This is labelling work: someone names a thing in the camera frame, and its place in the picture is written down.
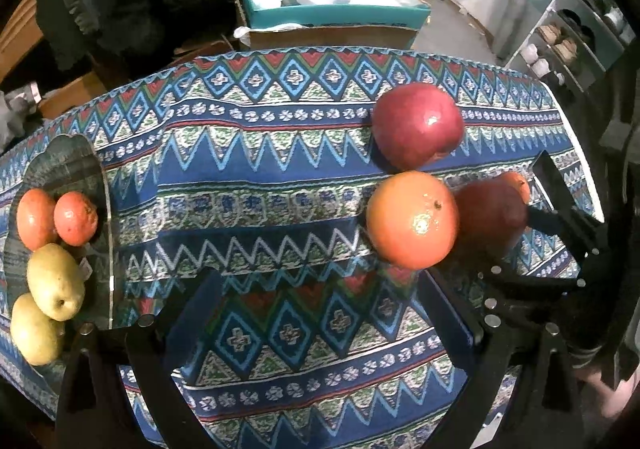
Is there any person's right hand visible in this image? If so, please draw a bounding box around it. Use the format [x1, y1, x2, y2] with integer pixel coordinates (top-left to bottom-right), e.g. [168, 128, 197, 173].
[574, 363, 639, 448]

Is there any grey shoe rack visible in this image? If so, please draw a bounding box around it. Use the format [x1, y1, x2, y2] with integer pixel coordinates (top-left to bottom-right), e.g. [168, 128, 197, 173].
[506, 0, 636, 96]

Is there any grey clothes pile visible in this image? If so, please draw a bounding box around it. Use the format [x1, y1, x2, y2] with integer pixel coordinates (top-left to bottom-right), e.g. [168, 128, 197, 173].
[0, 82, 42, 153]

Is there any small tangerine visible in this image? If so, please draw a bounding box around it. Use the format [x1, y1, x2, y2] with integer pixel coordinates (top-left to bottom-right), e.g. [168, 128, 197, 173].
[54, 191, 99, 247]
[499, 170, 530, 205]

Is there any dark green glass plate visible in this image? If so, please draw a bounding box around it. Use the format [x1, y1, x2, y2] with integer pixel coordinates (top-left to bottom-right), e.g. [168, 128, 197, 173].
[3, 135, 116, 389]

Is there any orange front large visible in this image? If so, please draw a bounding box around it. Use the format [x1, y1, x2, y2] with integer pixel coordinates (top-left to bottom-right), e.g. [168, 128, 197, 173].
[16, 188, 58, 251]

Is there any small tangerine front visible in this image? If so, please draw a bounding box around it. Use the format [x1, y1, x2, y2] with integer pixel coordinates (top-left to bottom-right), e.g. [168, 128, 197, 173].
[54, 191, 99, 247]

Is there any wooden louvered wardrobe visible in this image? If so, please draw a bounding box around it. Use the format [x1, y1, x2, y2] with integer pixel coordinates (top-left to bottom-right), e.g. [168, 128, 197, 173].
[0, 0, 43, 82]

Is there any large orange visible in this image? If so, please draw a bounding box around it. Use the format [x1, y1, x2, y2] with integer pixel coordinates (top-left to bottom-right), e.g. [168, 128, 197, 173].
[366, 170, 459, 270]

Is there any wooden drawer box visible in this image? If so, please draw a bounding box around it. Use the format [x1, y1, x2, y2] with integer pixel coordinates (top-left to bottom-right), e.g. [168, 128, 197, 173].
[38, 72, 107, 120]

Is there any brown cardboard box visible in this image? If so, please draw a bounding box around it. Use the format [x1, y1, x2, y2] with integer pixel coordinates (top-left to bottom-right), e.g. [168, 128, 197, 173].
[233, 0, 419, 50]

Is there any red apple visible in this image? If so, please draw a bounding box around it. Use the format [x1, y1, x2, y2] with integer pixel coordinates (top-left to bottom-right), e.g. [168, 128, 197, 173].
[371, 83, 464, 170]
[454, 178, 528, 258]

